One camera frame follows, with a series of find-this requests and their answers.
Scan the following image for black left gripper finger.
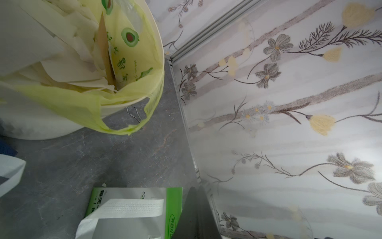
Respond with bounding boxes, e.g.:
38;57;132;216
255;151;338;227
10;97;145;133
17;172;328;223
172;186;222;239

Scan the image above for green and white takeout bag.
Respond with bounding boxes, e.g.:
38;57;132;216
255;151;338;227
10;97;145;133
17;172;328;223
76;187;183;239

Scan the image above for yellow-green bin liner bag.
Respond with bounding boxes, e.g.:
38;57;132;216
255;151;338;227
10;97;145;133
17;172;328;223
0;0;165;135

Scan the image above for white round trash bin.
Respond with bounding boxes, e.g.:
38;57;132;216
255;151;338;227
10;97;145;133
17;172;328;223
0;0;165;140

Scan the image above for brown cardboard piece in bin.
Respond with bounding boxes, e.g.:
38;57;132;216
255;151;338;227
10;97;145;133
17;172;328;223
96;13;116;88

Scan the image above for metal wire tongs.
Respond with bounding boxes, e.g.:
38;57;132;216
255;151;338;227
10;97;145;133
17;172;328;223
126;104;143;123

